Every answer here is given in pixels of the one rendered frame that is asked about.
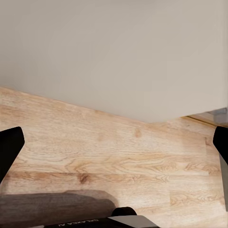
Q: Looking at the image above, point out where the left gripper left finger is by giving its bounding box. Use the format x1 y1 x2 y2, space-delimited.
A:
0 126 25 183

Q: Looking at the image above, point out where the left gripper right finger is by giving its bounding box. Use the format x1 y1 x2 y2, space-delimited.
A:
213 126 228 165

